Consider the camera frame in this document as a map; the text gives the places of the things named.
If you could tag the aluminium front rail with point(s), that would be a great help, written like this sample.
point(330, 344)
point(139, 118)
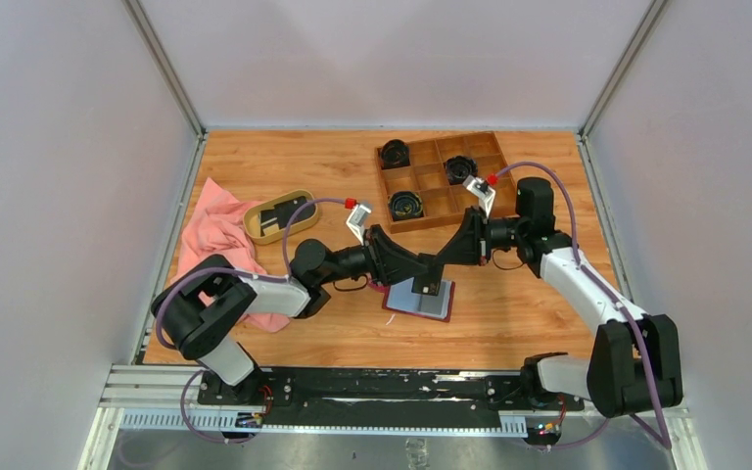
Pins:
point(160, 397)

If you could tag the pink cloth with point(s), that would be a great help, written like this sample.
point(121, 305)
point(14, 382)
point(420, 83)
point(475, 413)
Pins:
point(217, 227)

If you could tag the black rolled item middle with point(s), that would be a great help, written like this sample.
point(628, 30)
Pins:
point(458, 168)

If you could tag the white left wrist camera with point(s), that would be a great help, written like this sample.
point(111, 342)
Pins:
point(356, 220)

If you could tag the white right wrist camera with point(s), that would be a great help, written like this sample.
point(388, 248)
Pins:
point(483, 191)

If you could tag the black gold rolled item front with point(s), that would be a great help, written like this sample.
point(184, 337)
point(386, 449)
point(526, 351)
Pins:
point(405, 205)

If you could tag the wooden compartment tray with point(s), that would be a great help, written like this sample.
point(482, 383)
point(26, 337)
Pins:
point(421, 181)

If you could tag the yellow oval tray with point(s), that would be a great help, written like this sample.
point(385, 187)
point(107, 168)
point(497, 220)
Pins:
point(251, 220)

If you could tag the black rolled item back left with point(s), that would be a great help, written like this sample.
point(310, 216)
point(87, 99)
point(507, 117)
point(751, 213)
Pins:
point(394, 154)

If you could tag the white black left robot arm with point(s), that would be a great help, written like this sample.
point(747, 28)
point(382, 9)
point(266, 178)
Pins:
point(196, 314)

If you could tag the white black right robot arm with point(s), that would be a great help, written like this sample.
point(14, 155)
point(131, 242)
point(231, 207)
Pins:
point(635, 363)

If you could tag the black cards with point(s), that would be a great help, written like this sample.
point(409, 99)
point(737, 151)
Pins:
point(276, 219)

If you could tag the black VIP credit card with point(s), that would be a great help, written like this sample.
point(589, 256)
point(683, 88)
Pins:
point(428, 284)

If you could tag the red card holder wallet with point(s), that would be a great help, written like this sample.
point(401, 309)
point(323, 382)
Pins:
point(399, 298)

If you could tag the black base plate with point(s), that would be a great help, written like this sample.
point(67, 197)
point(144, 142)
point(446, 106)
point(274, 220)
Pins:
point(381, 398)

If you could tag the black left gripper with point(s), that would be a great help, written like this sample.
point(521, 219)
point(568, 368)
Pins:
point(385, 260)

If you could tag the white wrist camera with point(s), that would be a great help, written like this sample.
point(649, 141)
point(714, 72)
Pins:
point(483, 191)
point(356, 220)

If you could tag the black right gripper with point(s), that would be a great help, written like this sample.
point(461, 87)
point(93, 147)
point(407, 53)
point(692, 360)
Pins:
point(465, 246)

